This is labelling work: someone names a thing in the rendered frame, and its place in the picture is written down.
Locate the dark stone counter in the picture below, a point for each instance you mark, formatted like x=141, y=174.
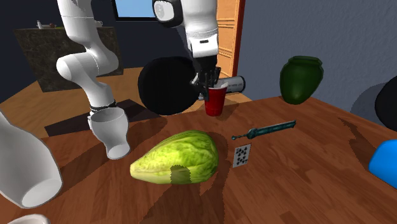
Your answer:
x=43, y=59

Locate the teal toy sword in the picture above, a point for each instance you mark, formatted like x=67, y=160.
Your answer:
x=270, y=129

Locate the green cabbage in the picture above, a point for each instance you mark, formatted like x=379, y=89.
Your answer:
x=183, y=155

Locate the black round object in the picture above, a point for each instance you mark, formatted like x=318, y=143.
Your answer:
x=166, y=86

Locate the window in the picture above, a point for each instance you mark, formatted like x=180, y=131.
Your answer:
x=133, y=8

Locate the silver can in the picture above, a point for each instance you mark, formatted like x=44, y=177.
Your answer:
x=236, y=84

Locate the small white vase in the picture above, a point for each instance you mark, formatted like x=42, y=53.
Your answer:
x=110, y=128

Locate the large white vase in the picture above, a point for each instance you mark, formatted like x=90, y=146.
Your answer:
x=24, y=167

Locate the blue rounded object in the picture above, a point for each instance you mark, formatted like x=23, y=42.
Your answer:
x=386, y=163

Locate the black rounded object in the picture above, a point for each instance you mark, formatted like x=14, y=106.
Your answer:
x=387, y=104

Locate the white rounded object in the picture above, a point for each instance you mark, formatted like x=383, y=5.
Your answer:
x=29, y=219

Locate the dark green vase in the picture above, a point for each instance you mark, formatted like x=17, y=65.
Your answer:
x=299, y=80

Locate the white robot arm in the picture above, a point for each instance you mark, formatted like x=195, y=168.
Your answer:
x=90, y=65

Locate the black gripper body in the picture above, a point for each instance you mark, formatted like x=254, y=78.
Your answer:
x=205, y=64

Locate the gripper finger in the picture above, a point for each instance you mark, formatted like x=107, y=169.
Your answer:
x=216, y=76
x=200, y=84

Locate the playing card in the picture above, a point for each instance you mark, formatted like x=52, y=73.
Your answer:
x=242, y=155

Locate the red plastic cup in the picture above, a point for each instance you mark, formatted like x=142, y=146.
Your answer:
x=215, y=102

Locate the orange wooden door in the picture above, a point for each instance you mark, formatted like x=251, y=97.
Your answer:
x=228, y=28

